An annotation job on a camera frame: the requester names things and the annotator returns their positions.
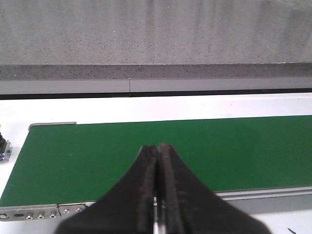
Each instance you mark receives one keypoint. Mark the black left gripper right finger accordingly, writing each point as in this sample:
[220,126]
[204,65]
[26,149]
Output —
[188,206]

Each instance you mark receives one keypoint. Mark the metal conveyor end plate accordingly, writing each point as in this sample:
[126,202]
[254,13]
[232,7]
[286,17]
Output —
[31,212]

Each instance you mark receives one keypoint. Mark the aluminium conveyor side rail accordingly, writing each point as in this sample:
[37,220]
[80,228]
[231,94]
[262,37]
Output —
[259,201]

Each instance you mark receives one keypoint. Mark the green conveyor belt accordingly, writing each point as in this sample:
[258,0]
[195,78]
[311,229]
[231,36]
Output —
[76,163]

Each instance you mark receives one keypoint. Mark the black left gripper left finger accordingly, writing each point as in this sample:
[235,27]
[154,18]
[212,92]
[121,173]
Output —
[128,208]

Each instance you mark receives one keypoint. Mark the grey stone counter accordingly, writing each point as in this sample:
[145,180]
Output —
[99,39]

